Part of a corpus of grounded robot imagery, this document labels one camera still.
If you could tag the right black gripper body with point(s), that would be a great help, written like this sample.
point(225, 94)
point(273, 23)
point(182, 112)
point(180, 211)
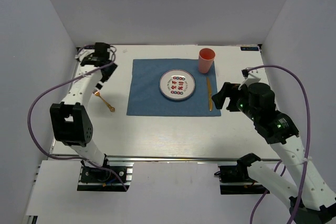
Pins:
point(239, 98)

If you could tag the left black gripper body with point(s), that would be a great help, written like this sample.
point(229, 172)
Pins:
point(112, 67)

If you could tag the gold knife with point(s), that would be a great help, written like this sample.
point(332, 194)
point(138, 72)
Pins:
point(209, 93)

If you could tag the white patterned plate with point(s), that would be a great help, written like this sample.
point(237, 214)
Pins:
point(177, 85)

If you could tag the blue cloth napkin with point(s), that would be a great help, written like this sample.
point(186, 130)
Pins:
point(146, 98)

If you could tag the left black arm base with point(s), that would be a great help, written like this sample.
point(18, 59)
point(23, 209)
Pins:
point(94, 179)

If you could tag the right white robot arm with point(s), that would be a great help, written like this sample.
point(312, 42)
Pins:
point(309, 198)

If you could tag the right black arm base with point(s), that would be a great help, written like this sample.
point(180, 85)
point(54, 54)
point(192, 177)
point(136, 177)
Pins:
point(233, 183)

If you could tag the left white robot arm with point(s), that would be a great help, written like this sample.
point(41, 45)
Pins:
point(70, 120)

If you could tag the gold fork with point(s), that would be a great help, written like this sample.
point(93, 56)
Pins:
point(97, 94)

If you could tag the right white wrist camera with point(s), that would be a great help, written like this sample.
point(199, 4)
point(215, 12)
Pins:
point(250, 77)

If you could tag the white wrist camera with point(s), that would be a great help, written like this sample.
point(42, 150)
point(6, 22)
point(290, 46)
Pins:
point(250, 77)
point(82, 54)

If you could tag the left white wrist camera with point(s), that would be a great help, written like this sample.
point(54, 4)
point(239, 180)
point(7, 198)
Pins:
point(82, 54)

